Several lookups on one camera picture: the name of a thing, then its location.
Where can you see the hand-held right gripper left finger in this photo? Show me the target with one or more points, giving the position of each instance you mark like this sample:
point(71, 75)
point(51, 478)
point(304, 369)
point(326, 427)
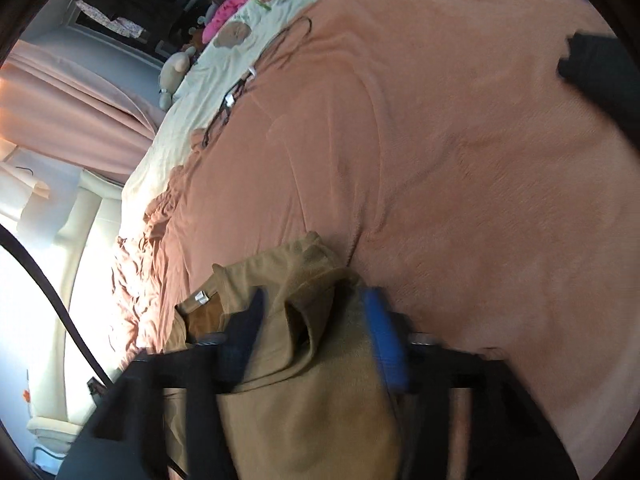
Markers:
point(240, 350)

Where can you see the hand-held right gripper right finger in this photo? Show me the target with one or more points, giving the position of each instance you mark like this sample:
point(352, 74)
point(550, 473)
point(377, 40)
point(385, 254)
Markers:
point(385, 340)

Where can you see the olive printed t-shirt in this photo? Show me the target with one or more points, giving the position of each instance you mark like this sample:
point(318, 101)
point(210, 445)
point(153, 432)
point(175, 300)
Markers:
point(310, 410)

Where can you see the cream padded headboard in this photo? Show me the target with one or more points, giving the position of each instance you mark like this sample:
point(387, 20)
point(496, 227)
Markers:
point(85, 285)

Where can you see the orange-brown blanket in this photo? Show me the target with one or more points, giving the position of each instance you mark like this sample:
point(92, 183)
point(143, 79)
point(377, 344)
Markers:
point(425, 160)

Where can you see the cream plush toy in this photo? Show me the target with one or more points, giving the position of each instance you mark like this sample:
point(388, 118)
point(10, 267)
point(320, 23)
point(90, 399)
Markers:
point(175, 75)

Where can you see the pink curtain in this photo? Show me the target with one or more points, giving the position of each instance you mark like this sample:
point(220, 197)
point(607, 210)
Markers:
point(60, 100)

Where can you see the brown plush toy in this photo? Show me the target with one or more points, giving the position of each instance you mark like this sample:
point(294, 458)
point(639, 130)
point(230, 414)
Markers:
point(198, 37)

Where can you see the pink plush cloth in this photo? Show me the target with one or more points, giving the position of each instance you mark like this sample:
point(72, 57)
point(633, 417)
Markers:
point(227, 10)

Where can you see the dark cloth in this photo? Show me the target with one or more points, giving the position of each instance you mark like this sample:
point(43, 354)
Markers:
point(600, 70)

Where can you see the hanging floral garment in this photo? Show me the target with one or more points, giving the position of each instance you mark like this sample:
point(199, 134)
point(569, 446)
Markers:
point(117, 24)

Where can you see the hanging dark garment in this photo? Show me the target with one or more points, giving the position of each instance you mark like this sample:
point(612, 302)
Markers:
point(125, 2)

